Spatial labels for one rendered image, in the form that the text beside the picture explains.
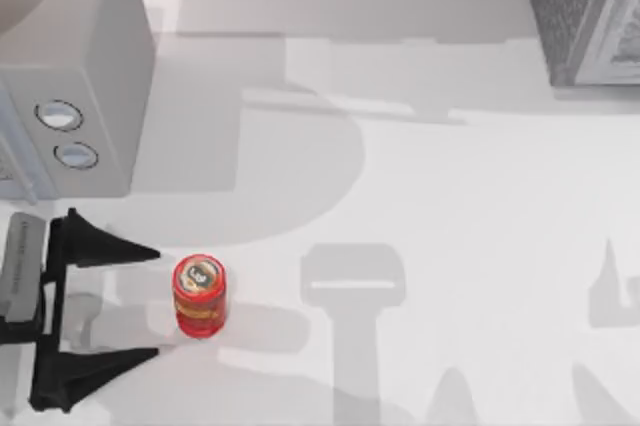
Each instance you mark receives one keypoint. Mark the small round microwave knob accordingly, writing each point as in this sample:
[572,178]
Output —
[76,155]

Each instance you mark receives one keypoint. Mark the red can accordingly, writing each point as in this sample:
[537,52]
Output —
[198,296]

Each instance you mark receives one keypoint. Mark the large round microwave knob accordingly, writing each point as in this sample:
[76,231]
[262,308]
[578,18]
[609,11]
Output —
[58,115]

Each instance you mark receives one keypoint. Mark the pale grey rounded box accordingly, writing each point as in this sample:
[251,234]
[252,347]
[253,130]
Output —
[22,266]

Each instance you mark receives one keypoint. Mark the pale microwave oven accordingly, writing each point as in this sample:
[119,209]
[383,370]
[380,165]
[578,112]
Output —
[95,46]

